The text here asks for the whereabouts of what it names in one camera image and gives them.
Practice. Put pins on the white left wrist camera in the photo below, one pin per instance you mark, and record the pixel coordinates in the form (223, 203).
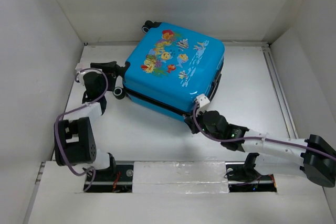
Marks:
(80, 72)

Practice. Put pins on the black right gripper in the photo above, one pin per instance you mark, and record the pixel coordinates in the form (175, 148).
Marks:
(189, 121)

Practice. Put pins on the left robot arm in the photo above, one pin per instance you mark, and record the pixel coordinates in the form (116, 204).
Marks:
(73, 134)

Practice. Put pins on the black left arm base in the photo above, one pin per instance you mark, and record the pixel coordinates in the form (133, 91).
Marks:
(118, 180)

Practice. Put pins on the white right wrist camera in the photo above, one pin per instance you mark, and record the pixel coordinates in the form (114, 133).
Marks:
(203, 103)

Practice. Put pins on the blue hard-shell suitcase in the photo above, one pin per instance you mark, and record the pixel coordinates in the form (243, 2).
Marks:
(170, 67)

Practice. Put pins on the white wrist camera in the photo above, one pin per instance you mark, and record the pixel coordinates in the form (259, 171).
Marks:
(203, 103)
(80, 72)

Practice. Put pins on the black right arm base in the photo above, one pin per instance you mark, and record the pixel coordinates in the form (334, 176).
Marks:
(244, 181)

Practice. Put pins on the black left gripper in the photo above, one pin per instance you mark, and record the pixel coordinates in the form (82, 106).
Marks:
(108, 67)

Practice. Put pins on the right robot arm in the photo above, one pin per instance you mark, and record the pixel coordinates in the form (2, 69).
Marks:
(312, 157)

